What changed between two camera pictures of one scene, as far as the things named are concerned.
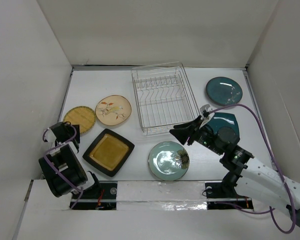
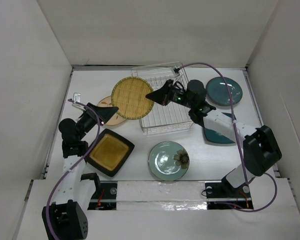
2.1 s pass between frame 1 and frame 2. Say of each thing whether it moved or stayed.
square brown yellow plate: stayed
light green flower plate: stayed
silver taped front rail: stayed
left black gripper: moved
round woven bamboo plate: moved
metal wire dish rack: stayed
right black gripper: moved
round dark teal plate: stayed
